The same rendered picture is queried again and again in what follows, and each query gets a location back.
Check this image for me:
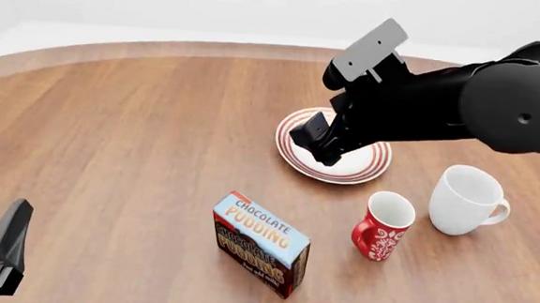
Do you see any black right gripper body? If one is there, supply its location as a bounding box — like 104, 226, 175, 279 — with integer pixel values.
325, 90, 379, 158

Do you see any white mug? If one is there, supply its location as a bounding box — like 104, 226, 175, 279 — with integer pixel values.
426, 161, 515, 239

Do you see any red patterned mug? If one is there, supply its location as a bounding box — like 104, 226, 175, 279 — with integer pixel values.
349, 188, 419, 265

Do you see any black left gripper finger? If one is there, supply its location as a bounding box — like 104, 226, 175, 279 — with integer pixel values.
0, 196, 35, 273

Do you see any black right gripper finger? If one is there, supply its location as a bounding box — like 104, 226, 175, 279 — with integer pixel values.
308, 142, 348, 169
287, 109, 338, 154

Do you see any grey flat plate on stalk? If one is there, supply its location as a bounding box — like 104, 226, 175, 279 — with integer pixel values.
331, 14, 411, 86

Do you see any chocolate pudding box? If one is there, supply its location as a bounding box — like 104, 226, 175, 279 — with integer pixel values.
207, 189, 315, 301

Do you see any white plate with red rings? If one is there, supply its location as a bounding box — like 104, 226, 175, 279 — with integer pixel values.
272, 104, 396, 188

